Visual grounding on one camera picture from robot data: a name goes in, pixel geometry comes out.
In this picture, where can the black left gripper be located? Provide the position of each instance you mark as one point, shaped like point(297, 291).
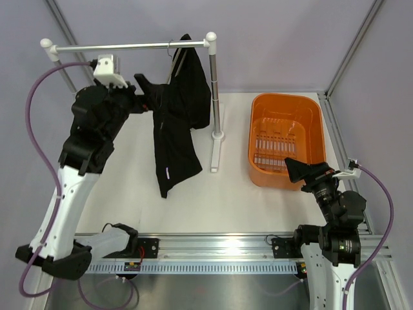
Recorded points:
point(142, 103)

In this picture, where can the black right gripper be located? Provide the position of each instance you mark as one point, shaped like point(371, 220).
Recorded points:
point(299, 170)

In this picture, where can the black shorts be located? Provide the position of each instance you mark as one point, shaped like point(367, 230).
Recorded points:
point(183, 105)

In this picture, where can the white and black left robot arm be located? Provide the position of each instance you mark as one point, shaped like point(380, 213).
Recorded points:
point(99, 113)

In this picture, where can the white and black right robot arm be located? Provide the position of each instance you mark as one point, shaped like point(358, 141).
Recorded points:
point(332, 252)

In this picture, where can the orange plastic basket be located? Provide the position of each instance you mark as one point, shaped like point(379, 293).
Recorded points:
point(283, 126)

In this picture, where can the silver clothes rack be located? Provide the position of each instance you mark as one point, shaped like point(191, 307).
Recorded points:
point(209, 42)

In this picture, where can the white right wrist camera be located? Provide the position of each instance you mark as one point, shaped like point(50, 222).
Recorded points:
point(350, 172)

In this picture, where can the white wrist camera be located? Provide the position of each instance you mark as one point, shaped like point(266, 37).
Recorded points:
point(350, 172)
point(107, 72)

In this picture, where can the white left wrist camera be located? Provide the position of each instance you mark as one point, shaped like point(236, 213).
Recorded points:
point(107, 72)

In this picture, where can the aluminium mounting rail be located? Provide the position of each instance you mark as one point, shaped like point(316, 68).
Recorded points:
point(213, 247)

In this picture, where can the white slotted cable duct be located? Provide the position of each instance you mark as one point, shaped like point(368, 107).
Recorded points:
point(269, 267)

